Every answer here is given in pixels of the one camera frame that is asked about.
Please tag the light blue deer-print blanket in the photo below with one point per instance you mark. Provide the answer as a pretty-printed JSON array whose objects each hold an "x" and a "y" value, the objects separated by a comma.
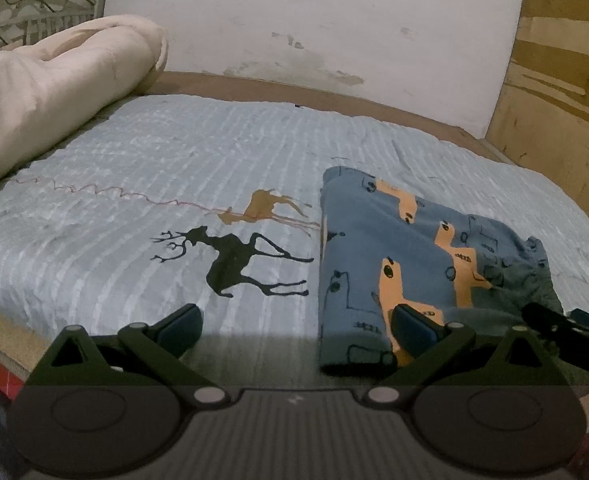
[{"x": 124, "y": 160}]

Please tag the cream rolled comforter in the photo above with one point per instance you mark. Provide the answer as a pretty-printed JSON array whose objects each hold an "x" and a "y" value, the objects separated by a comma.
[{"x": 49, "y": 80}]

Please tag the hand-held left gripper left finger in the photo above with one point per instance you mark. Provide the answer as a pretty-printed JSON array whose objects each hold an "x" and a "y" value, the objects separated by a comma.
[{"x": 184, "y": 326}]

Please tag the brown mattress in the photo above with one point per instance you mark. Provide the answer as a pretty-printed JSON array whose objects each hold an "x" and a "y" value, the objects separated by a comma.
[{"x": 274, "y": 89}]

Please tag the blue orange printed pants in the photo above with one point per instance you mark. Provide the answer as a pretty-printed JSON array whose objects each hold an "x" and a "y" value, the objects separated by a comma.
[{"x": 364, "y": 240}]

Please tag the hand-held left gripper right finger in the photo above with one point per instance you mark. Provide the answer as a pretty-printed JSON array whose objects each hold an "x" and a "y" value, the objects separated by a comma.
[{"x": 415, "y": 327}]

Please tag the plywood board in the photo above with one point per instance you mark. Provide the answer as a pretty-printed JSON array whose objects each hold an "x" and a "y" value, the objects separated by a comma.
[{"x": 554, "y": 110}]

